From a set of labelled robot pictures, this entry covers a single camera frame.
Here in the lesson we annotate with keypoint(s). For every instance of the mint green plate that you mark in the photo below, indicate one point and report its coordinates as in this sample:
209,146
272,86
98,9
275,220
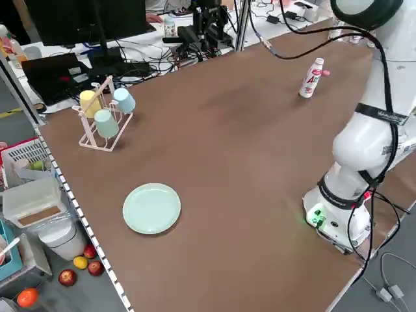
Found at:
151,208

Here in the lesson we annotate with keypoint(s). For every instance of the black computer monitor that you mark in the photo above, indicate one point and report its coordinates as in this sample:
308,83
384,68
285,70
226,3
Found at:
81,19

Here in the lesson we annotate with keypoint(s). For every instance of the grey cup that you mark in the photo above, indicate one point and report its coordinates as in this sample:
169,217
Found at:
32,53

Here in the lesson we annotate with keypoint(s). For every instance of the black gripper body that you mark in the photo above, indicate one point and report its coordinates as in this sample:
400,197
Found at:
211,9

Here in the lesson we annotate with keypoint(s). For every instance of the pink bottle cap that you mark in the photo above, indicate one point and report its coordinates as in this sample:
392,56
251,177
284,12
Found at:
325,73

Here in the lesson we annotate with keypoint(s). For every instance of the black remote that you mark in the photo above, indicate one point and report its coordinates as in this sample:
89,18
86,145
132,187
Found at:
172,40

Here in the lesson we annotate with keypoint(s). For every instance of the aluminium frame post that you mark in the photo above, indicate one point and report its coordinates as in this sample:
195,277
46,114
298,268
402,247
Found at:
243,26

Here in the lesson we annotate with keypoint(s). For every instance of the yellow cup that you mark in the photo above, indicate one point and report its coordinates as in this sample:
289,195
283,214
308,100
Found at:
86,99

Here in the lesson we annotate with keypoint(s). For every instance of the yellow fruit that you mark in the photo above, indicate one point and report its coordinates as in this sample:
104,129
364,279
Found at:
80,262

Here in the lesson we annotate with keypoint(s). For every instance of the orange fruit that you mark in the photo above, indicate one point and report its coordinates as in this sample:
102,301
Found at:
28,297

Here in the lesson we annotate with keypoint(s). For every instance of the black power adapter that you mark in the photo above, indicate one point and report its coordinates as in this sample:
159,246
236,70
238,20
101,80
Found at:
292,15
274,19

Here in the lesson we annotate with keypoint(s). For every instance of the pale green cup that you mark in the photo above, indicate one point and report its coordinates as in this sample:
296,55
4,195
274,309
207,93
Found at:
106,125

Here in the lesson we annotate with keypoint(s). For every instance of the red apple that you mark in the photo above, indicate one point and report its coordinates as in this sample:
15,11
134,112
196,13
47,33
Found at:
96,268
90,252
67,278

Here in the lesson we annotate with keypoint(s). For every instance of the blue plastic crate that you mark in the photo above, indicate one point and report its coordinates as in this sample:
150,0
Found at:
13,271

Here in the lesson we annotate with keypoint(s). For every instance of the printed white tumbler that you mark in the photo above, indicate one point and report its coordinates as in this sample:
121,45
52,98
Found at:
170,27

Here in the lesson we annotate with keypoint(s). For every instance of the clear plastic container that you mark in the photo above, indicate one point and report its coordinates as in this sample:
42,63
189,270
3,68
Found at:
29,201

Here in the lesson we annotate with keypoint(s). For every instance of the small white adapter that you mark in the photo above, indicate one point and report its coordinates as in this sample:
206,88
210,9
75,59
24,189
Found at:
383,294
397,291

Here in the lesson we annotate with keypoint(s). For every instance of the white plastic basket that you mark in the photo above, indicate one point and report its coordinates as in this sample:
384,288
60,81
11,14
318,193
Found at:
29,152

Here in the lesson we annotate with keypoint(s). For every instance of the white spoon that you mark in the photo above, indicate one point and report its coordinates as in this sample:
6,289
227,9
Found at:
13,243

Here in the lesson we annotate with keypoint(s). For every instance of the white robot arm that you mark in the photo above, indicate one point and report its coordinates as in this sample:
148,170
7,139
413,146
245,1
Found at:
357,152

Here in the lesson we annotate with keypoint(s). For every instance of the light blue cup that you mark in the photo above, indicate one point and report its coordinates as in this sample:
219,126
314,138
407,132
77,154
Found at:
125,101

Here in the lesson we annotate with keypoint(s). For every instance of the black laptop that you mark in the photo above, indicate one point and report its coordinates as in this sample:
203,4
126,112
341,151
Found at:
48,78

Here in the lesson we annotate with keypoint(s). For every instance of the white drink bottle pink label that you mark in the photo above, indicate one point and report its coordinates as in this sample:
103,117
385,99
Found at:
308,83

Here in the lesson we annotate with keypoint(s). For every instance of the orange juice bottle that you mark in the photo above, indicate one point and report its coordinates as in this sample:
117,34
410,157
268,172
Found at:
9,45

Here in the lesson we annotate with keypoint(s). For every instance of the white bucket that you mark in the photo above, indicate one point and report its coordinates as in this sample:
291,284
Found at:
61,240

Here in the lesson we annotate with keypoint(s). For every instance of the person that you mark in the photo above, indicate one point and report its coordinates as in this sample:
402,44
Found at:
156,5

